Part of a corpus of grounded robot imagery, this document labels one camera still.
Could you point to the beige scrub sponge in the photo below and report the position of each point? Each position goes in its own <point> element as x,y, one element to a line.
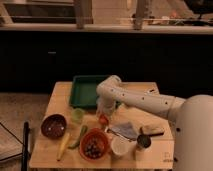
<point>152,130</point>

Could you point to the green tray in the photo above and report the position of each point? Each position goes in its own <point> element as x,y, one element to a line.
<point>83,92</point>

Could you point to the green cup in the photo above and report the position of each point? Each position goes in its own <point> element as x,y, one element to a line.
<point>77,115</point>

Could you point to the black stand left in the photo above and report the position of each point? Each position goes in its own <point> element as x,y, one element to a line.
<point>25,153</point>

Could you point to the metal spoon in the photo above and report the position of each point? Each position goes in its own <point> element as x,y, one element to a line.
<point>107,130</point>

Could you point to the purple bowl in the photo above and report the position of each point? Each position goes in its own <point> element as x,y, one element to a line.
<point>54,126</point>

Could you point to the white cup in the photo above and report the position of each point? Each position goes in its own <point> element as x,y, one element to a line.
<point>119,146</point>

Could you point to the orange bowl with grapes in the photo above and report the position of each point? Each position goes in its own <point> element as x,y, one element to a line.
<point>94,145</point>

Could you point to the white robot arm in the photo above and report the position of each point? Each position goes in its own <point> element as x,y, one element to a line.
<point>193,119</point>

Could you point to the blue grey cloth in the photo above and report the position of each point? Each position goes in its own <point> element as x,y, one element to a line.
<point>126,130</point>

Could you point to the yellow banana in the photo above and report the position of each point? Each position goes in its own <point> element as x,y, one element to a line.
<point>63,146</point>

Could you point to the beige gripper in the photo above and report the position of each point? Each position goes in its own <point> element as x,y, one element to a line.
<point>107,112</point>

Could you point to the red apple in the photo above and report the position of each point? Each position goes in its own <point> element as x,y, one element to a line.
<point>103,120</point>

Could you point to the green cucumber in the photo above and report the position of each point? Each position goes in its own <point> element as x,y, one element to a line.
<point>83,131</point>

